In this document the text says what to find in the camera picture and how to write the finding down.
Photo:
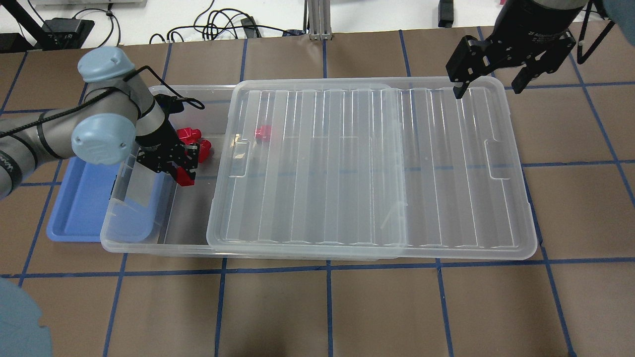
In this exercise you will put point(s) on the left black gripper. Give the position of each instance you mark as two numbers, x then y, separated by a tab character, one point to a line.
154	139

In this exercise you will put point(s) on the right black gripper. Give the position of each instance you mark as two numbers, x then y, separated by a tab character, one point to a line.
538	29

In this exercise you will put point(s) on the red block carried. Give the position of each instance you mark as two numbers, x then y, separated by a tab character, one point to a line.
190	179

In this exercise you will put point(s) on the clear plastic box lid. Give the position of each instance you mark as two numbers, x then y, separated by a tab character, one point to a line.
464	188

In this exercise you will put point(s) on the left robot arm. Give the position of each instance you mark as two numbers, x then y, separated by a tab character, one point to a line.
119	117

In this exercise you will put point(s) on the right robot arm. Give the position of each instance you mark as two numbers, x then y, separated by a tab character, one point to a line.
619	13

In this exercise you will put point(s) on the red block pile upper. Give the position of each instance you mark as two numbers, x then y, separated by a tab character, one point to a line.
189	136

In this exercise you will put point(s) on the red block pile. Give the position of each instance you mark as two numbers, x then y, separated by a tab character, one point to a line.
205	150
189	136

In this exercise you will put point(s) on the red block pile lower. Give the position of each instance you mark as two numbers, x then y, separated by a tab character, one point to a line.
205	150

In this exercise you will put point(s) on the clear plastic storage box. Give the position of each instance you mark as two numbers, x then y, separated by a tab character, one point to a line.
173	213

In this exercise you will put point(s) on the red block lone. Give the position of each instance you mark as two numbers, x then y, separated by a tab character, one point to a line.
263	133

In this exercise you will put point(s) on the blue plastic tray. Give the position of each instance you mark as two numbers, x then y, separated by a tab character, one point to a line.
115	203

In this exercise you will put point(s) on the black power adapter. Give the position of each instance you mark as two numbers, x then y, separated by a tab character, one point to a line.
445	13

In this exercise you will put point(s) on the aluminium frame post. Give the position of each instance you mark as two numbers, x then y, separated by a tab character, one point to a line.
318	20

